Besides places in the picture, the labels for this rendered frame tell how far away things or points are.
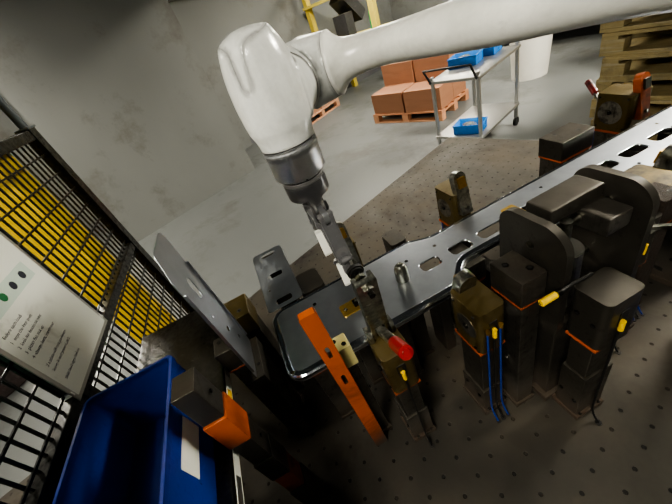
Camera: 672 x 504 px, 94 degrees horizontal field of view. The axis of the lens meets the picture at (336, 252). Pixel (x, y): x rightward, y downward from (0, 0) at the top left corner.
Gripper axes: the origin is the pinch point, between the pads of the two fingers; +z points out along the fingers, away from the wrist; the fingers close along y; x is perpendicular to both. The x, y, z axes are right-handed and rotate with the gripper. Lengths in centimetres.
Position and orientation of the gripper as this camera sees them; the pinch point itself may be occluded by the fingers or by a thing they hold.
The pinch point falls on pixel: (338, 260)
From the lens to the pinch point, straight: 65.7
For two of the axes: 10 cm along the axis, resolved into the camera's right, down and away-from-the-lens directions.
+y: -3.6, -4.8, 8.0
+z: 3.1, 7.4, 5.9
